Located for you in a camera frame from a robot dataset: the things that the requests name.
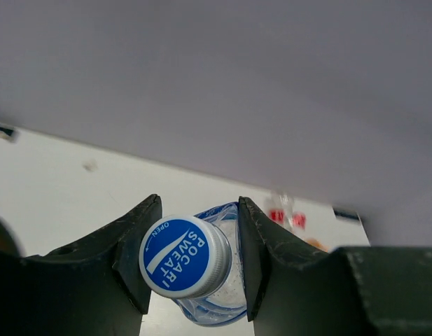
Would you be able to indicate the small white scrap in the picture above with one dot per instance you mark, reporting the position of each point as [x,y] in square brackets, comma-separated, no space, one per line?
[90,166]

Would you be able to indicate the blue sticker left corner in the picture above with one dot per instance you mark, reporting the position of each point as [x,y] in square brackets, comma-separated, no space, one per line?
[8,133]

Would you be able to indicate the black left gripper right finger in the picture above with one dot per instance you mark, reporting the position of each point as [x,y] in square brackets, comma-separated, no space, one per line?
[293,288]

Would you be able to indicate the blue sticker right corner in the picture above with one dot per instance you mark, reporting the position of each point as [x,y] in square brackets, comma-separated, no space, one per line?
[345,214]

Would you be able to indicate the crushed red label bottle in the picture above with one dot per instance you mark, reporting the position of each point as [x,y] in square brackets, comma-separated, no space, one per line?
[280,209]

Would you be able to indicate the blue sticker corner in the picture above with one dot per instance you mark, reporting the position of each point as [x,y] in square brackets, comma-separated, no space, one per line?
[345,214]
[8,133]

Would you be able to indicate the blue label bottle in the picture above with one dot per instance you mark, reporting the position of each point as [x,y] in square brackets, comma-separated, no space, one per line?
[195,262]

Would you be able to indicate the brown cardboard cylinder bin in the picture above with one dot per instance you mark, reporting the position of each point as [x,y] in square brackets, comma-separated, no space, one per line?
[8,244]

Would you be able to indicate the orange juice bottle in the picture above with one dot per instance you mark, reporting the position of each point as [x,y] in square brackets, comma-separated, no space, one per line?
[316,243]

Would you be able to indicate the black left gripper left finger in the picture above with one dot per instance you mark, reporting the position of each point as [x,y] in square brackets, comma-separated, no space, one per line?
[92,286]

